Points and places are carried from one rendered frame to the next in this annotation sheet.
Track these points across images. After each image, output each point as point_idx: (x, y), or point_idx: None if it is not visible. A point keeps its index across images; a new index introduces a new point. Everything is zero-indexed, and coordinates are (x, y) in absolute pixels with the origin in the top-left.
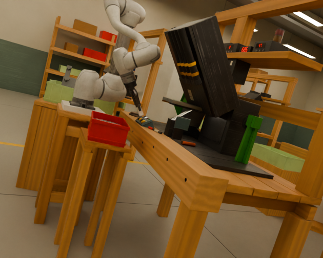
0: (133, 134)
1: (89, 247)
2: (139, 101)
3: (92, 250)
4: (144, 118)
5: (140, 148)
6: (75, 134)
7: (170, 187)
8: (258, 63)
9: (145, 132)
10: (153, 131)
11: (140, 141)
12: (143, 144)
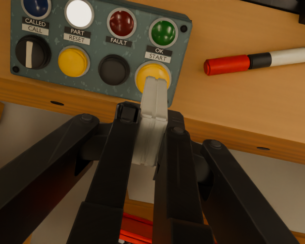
0: (86, 111)
1: (129, 185)
2: (248, 180)
3: (138, 182)
4: (85, 28)
5: (247, 149)
6: None
7: None
8: None
9: (299, 144)
10: (270, 74)
11: (230, 141)
12: (283, 153)
